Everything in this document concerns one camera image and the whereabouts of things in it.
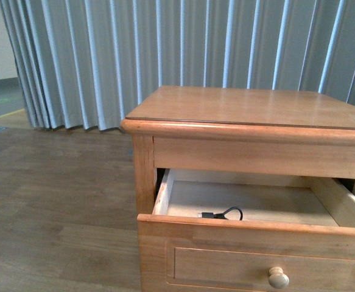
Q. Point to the white charger with black cable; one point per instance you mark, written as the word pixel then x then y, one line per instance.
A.
pixel 222 215

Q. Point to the wooden top drawer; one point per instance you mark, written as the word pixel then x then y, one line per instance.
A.
pixel 297 234

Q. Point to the wooden nightstand cabinet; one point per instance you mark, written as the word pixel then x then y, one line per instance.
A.
pixel 275 132

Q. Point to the grey pleated curtain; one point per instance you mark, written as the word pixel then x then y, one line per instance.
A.
pixel 89 63

